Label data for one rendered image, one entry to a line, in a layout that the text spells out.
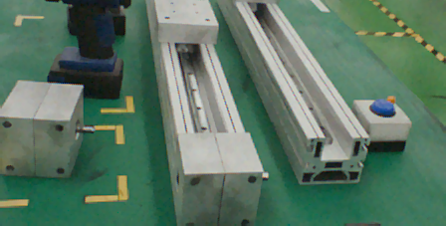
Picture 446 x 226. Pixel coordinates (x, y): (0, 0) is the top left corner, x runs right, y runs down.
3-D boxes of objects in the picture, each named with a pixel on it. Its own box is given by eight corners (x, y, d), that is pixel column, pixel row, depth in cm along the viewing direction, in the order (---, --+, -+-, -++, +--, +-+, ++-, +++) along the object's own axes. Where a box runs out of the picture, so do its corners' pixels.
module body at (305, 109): (358, 182, 88) (370, 136, 84) (298, 184, 85) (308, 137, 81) (251, 4, 156) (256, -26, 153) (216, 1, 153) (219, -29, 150)
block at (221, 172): (271, 228, 76) (282, 170, 71) (178, 233, 72) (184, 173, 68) (256, 186, 83) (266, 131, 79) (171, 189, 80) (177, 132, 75)
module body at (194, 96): (240, 186, 83) (248, 138, 79) (171, 189, 80) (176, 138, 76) (183, -1, 151) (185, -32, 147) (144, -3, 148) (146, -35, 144)
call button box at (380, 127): (404, 151, 98) (413, 121, 96) (353, 152, 96) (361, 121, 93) (385, 127, 105) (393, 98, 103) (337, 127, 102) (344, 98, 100)
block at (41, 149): (88, 179, 79) (88, 121, 74) (0, 175, 77) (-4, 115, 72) (99, 139, 87) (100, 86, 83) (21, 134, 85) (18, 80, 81)
